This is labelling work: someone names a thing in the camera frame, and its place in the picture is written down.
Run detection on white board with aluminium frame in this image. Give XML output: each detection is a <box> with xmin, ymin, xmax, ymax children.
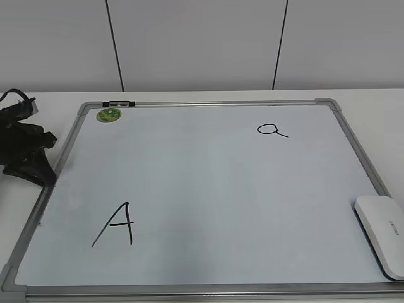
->
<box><xmin>1</xmin><ymin>99</ymin><xmax>403</xmax><ymax>302</ymax></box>

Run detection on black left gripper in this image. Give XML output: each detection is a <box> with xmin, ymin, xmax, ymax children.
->
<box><xmin>1</xmin><ymin>96</ymin><xmax>57</xmax><ymax>187</ymax></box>

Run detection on white board eraser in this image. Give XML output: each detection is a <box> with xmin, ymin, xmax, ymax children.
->
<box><xmin>354</xmin><ymin>196</ymin><xmax>403</xmax><ymax>280</ymax></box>

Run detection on round green magnet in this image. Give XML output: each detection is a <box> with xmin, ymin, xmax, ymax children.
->
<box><xmin>96</xmin><ymin>108</ymin><xmax>122</xmax><ymax>123</ymax></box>

